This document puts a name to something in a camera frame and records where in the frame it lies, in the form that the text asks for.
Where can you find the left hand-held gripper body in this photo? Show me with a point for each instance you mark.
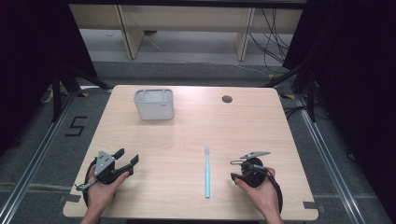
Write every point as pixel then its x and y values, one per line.
pixel 104 166

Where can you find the person's right hand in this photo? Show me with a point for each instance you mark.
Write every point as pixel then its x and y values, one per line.
pixel 263 194

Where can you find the light blue toothbrush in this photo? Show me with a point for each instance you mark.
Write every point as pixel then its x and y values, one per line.
pixel 207 174

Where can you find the black curtain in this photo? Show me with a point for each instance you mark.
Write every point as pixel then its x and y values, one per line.
pixel 355 77
pixel 31 62

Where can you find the white plastic container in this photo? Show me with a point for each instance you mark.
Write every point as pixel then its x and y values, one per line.
pixel 154 104

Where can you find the grey floor tape piece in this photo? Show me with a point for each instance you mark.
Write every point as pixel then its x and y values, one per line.
pixel 310 205

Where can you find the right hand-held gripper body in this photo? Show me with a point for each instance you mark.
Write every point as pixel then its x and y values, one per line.
pixel 253 174

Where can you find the beige wooden desk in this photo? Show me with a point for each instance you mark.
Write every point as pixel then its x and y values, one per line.
pixel 186 21

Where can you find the metal floor rail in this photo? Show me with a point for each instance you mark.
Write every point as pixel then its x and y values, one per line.
pixel 40 149
pixel 327 155

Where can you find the person's left hand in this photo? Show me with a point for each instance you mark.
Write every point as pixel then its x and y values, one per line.
pixel 101 193

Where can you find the black metal stand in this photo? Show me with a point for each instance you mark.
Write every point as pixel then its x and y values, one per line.
pixel 311 93
pixel 57 93

